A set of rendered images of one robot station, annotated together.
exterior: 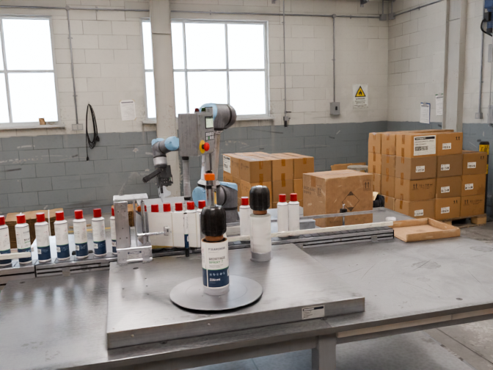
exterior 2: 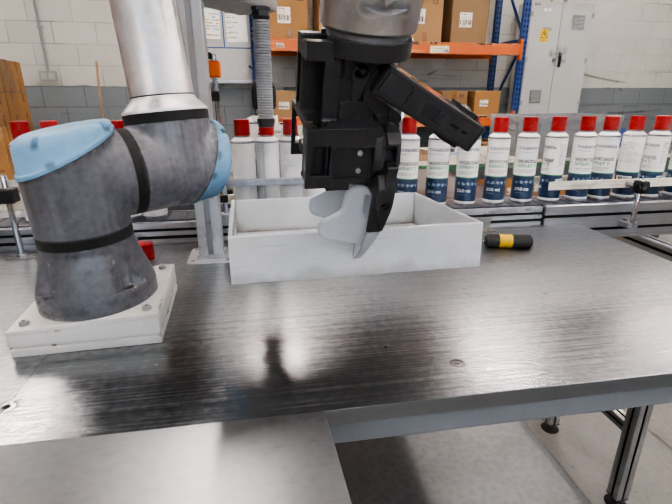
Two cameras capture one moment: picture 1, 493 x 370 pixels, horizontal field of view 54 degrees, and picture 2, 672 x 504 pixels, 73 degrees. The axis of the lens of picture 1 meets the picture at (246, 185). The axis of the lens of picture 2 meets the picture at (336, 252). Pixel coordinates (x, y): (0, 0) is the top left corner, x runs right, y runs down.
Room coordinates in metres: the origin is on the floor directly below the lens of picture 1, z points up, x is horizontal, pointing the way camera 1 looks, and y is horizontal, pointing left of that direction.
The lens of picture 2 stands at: (3.12, 0.49, 1.14)
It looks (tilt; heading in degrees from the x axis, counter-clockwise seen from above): 19 degrees down; 185
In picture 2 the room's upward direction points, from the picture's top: straight up
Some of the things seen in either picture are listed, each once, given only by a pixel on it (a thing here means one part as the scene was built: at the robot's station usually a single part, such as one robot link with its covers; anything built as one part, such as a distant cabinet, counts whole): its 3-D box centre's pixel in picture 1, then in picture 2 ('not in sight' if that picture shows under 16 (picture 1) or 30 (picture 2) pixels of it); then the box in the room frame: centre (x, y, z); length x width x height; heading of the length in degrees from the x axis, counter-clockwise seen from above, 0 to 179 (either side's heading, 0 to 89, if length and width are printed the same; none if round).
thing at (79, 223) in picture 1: (80, 233); (467, 161); (2.00, 0.71, 0.98); 0.05 x 0.05 x 0.20
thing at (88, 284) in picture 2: (227, 214); (93, 262); (2.57, 0.11, 0.92); 0.15 x 0.15 x 0.10
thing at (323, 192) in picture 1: (337, 197); not in sight; (2.63, -0.50, 0.99); 0.30 x 0.24 x 0.27; 112
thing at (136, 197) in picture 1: (130, 197); not in sight; (1.96, 0.48, 1.14); 0.14 x 0.11 x 0.01; 104
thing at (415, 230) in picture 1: (417, 229); not in sight; (2.41, -0.87, 0.85); 0.30 x 0.26 x 0.04; 104
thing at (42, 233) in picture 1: (42, 237); (525, 160); (1.96, 0.86, 0.98); 0.05 x 0.05 x 0.20
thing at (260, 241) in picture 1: (260, 222); not in sight; (1.91, -0.05, 1.03); 0.09 x 0.09 x 0.30
